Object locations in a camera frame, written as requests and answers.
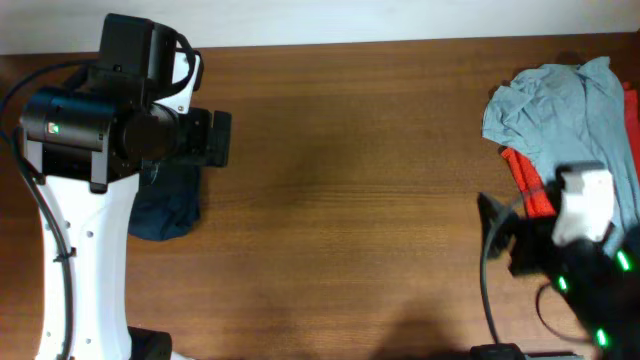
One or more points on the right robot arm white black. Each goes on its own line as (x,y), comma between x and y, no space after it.
(602,290)

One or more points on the red garment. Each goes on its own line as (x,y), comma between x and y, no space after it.
(527,178)

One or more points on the folded navy blue garment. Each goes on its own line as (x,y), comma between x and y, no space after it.
(167,205)

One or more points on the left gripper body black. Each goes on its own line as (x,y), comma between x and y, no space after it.
(198,138)

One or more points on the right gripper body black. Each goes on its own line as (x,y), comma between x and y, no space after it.
(535,252)

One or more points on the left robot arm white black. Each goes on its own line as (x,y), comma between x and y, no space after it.
(82,149)

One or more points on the grey t-shirt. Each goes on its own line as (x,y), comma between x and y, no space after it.
(560,114)

